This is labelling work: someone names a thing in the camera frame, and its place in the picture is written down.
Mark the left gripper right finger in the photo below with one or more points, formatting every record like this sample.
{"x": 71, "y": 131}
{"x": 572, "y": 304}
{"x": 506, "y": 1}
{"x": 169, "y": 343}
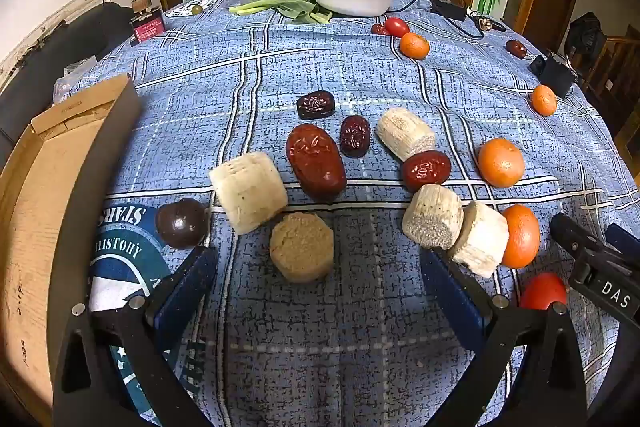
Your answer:
{"x": 550, "y": 388}

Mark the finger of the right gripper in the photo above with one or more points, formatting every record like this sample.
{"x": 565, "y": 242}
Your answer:
{"x": 622, "y": 240}
{"x": 586, "y": 250}

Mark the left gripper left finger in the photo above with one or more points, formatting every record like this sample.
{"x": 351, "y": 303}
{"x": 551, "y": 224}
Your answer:
{"x": 88, "y": 388}

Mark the large orange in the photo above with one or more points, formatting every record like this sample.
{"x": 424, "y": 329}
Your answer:
{"x": 501, "y": 163}
{"x": 524, "y": 237}

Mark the dark purple plum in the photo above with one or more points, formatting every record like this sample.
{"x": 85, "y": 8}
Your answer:
{"x": 181, "y": 224}

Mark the large red jujube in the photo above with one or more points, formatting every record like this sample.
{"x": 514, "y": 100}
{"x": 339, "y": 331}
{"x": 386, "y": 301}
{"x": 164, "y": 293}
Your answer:
{"x": 316, "y": 162}

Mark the small orange far right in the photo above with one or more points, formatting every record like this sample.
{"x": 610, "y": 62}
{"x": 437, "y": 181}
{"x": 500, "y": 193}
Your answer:
{"x": 543, "y": 100}

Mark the small orange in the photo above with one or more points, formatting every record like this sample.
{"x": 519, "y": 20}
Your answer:
{"x": 543, "y": 100}
{"x": 414, "y": 46}

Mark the black small box device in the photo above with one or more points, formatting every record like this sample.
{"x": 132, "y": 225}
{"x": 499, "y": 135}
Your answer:
{"x": 555, "y": 72}

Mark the red jujube right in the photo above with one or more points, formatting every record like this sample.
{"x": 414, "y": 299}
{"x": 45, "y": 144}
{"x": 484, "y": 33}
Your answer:
{"x": 429, "y": 167}

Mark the dark jujube far right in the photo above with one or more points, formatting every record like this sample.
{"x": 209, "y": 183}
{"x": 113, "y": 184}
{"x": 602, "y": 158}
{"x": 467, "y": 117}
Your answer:
{"x": 516, "y": 48}

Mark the cardboard tray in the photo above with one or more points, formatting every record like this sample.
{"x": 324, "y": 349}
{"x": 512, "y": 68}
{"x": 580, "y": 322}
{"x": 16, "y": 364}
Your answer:
{"x": 52, "y": 192}

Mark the dark jujube middle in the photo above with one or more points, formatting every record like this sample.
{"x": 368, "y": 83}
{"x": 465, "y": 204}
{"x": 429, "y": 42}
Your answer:
{"x": 355, "y": 136}

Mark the small orange far top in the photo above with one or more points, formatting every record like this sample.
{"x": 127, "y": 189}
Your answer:
{"x": 414, "y": 46}

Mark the blue plaid tablecloth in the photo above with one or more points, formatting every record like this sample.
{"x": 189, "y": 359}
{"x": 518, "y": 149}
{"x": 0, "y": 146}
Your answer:
{"x": 366, "y": 345}

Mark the black power adapter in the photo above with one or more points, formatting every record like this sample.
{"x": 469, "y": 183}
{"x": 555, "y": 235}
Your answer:
{"x": 449, "y": 10}

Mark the red cherry tomato far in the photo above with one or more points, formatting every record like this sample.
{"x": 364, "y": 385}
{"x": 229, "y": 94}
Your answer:
{"x": 396, "y": 27}

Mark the dark jujube top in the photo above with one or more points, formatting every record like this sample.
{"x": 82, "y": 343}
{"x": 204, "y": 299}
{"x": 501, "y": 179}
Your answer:
{"x": 315, "y": 105}

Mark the small dark jujube far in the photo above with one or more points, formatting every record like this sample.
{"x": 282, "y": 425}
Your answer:
{"x": 378, "y": 29}

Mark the black sofa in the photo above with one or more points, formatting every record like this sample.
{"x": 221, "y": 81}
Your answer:
{"x": 29, "y": 93}

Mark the pink perfume box bottle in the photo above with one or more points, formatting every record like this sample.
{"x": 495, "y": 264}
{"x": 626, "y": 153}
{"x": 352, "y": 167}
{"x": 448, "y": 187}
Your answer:
{"x": 147, "y": 21}

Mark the green leafy vegetable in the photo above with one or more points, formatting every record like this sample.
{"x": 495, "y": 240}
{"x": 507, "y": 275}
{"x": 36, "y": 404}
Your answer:
{"x": 299, "y": 11}

